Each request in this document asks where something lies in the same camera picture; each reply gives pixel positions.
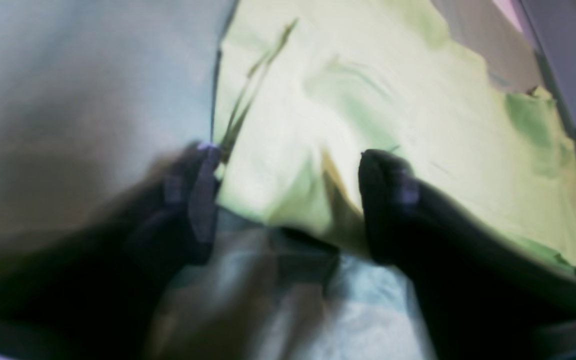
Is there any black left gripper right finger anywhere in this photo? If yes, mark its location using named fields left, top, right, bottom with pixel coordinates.
left=358, top=149, right=576, bottom=360

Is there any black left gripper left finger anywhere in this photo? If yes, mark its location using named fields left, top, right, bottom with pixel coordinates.
left=0, top=143, right=222, bottom=360

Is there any light green T-shirt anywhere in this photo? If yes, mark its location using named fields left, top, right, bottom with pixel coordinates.
left=214, top=0, right=576, bottom=276

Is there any grey-green table cloth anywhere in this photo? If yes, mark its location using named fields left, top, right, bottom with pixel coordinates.
left=0, top=0, right=576, bottom=360

